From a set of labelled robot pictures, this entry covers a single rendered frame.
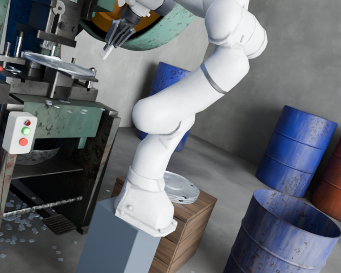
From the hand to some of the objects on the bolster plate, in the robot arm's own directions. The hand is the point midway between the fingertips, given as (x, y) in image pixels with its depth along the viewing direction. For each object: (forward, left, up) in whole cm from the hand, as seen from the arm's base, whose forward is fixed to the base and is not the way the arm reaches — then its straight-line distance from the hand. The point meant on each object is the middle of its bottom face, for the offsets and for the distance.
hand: (106, 51), depth 131 cm
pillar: (+33, +17, -16) cm, 40 cm away
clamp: (+27, +26, -19) cm, 42 cm away
